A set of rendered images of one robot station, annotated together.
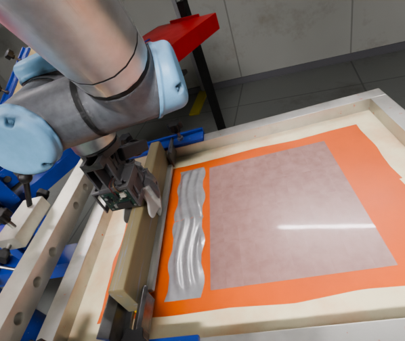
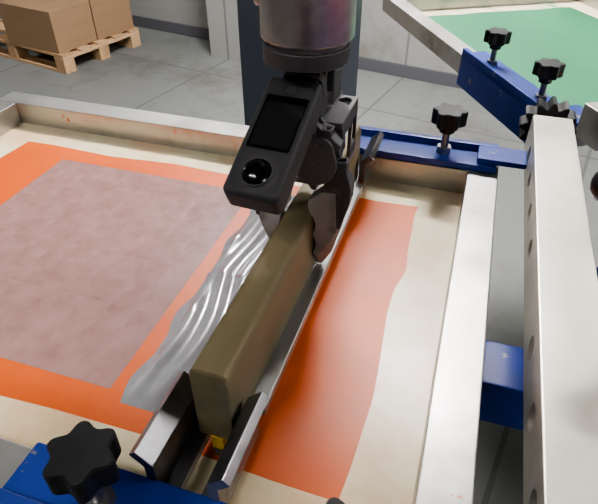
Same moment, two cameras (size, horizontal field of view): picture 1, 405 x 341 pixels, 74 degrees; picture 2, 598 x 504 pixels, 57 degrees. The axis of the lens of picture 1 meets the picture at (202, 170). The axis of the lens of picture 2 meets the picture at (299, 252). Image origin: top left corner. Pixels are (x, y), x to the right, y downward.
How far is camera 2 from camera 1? 0.89 m
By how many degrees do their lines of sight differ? 104
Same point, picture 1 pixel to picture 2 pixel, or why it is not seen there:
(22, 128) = not seen: outside the picture
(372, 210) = (5, 196)
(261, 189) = (74, 275)
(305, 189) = (22, 246)
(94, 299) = (431, 230)
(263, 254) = (164, 200)
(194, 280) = not seen: hidden behind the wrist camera
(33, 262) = (542, 208)
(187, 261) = not seen: hidden behind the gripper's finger
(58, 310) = (475, 200)
